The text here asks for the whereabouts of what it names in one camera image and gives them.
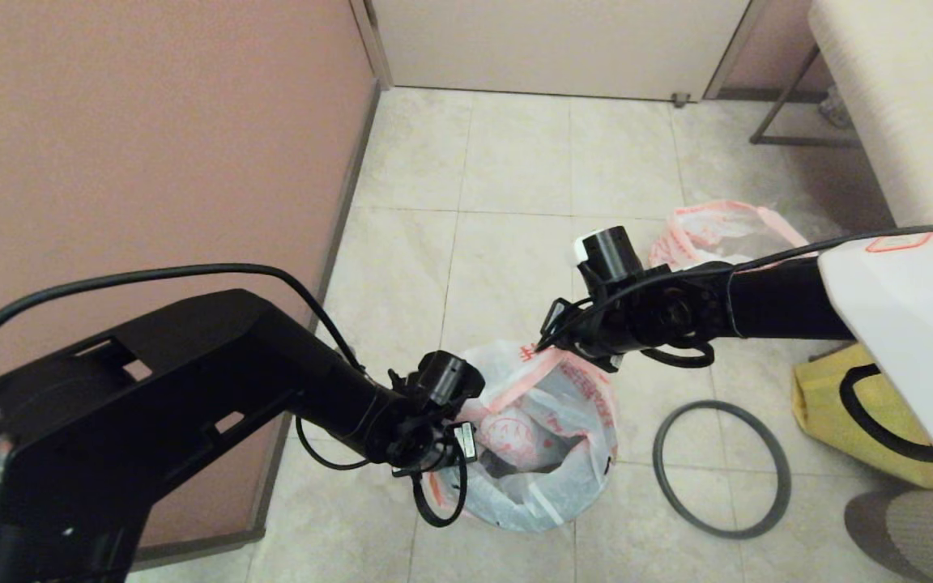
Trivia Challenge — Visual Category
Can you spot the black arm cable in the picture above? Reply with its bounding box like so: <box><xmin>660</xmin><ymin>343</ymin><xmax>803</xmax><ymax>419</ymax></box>
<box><xmin>533</xmin><ymin>221</ymin><xmax>933</xmax><ymax>369</ymax></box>
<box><xmin>0</xmin><ymin>263</ymin><xmax>469</xmax><ymax>583</ymax></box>

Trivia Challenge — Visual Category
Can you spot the grey plastic bin ring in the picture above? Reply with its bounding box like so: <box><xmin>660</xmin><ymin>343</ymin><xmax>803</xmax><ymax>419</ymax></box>
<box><xmin>652</xmin><ymin>400</ymin><xmax>791</xmax><ymax>540</ymax></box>

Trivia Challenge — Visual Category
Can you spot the beige partition panel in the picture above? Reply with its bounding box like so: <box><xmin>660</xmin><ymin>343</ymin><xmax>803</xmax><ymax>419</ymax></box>
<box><xmin>369</xmin><ymin>0</ymin><xmax>755</xmax><ymax>103</ymax></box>

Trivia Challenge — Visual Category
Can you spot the white red bag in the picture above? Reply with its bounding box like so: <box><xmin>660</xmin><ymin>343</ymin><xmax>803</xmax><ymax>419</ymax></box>
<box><xmin>646</xmin><ymin>200</ymin><xmax>812</xmax><ymax>272</ymax></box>

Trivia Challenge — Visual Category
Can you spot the yellow fabric tote bag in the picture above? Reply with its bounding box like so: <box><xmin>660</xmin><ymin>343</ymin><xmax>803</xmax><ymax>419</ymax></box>
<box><xmin>790</xmin><ymin>342</ymin><xmax>933</xmax><ymax>489</ymax></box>

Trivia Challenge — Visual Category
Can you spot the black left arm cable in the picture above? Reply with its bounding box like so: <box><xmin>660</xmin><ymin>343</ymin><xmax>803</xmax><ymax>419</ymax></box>
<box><xmin>0</xmin><ymin>263</ymin><xmax>469</xmax><ymax>583</ymax></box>

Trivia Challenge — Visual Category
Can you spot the white plastic bag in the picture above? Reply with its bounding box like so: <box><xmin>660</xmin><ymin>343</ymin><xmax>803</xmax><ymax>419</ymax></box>
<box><xmin>426</xmin><ymin>340</ymin><xmax>620</xmax><ymax>534</ymax></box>

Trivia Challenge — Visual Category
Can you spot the pink brown partition panel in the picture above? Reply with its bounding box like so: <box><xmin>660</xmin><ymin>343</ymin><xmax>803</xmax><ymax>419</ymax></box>
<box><xmin>0</xmin><ymin>0</ymin><xmax>381</xmax><ymax>568</ymax></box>

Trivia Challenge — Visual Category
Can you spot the cream ribbed bench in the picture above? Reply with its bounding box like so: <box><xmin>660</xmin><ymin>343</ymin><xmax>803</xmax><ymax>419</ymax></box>
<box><xmin>807</xmin><ymin>0</ymin><xmax>933</xmax><ymax>228</ymax></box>

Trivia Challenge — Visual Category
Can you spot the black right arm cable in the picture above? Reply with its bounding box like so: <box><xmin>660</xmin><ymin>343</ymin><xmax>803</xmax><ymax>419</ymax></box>
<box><xmin>533</xmin><ymin>221</ymin><xmax>933</xmax><ymax>369</ymax></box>

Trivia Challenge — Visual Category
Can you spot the dark metal bench frame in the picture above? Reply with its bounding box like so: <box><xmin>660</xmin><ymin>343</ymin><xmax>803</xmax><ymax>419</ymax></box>
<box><xmin>750</xmin><ymin>45</ymin><xmax>860</xmax><ymax>147</ymax></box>

